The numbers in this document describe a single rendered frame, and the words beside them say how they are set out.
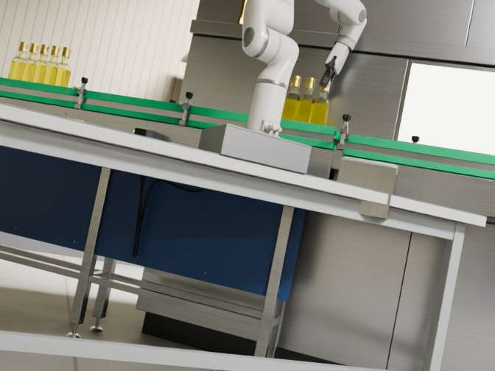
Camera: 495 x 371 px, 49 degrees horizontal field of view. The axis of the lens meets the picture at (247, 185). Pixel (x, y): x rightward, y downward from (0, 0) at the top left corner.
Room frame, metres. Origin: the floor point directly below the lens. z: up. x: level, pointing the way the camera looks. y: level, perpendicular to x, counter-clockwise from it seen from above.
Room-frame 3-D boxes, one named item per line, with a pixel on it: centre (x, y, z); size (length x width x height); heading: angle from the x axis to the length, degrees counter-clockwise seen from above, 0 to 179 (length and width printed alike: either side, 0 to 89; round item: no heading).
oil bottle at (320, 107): (2.05, -0.22, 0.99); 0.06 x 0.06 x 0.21; 74
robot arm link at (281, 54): (1.59, -0.01, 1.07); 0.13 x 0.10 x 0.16; 123
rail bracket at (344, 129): (1.89, -0.30, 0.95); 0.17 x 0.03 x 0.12; 164
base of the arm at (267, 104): (1.58, -0.02, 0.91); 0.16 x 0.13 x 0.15; 29
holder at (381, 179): (1.79, -0.39, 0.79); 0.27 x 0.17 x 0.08; 164
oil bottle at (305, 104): (2.06, -0.16, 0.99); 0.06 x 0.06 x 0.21; 73
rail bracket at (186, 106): (2.01, 0.29, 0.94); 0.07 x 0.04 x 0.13; 164
